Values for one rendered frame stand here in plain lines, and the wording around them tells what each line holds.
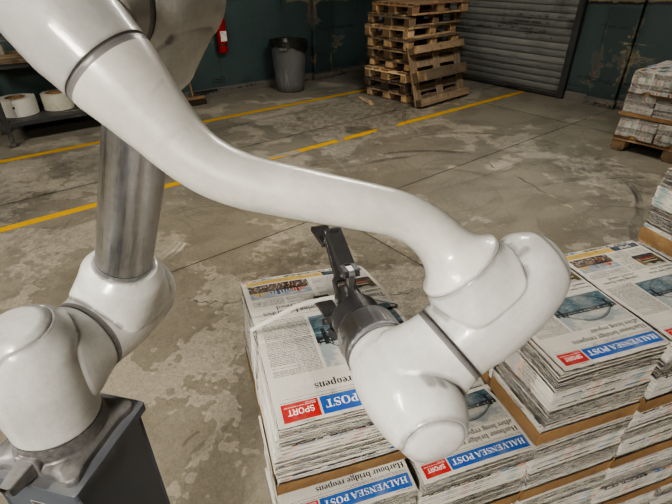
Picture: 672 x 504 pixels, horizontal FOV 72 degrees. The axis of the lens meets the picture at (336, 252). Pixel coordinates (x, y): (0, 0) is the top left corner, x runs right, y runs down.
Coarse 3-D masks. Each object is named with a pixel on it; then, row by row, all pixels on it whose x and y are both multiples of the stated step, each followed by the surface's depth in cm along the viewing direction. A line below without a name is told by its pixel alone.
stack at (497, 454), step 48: (480, 384) 121; (480, 432) 108; (624, 432) 117; (336, 480) 98; (384, 480) 98; (432, 480) 98; (480, 480) 106; (528, 480) 113; (576, 480) 122; (624, 480) 134
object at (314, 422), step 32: (288, 352) 80; (320, 352) 80; (288, 384) 74; (320, 384) 75; (352, 384) 76; (288, 416) 70; (320, 416) 71; (352, 416) 73; (288, 448) 74; (320, 448) 78; (352, 448) 82; (384, 448) 85; (288, 480) 81
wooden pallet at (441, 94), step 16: (416, 48) 630; (432, 48) 652; (448, 48) 694; (416, 64) 649; (432, 64) 674; (464, 64) 704; (416, 80) 643; (448, 80) 703; (416, 96) 657; (432, 96) 665; (448, 96) 688
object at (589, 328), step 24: (576, 288) 116; (576, 312) 108; (600, 312) 108; (624, 312) 108; (552, 336) 101; (576, 336) 101; (600, 336) 101; (624, 336) 101; (648, 336) 101; (552, 360) 95; (576, 360) 95; (600, 360) 95
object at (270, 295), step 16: (304, 272) 105; (320, 272) 105; (368, 272) 105; (256, 288) 98; (272, 288) 98; (288, 288) 97; (304, 288) 97; (320, 288) 97; (368, 288) 97; (384, 288) 97; (256, 304) 91; (272, 304) 91; (288, 304) 91
